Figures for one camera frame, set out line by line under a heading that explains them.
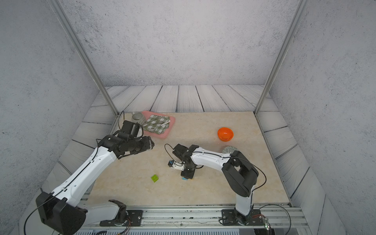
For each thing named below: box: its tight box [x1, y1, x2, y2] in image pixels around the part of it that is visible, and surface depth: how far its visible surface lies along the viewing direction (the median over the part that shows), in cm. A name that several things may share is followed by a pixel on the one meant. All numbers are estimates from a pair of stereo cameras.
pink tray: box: [141, 110, 176, 139], surface depth 114 cm
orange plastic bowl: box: [217, 127, 235, 142], surface depth 106 cm
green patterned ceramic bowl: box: [222, 145, 239, 154], surface depth 96 cm
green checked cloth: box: [142, 114, 171, 135], surface depth 116 cm
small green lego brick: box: [150, 174, 159, 183], surface depth 88 cm
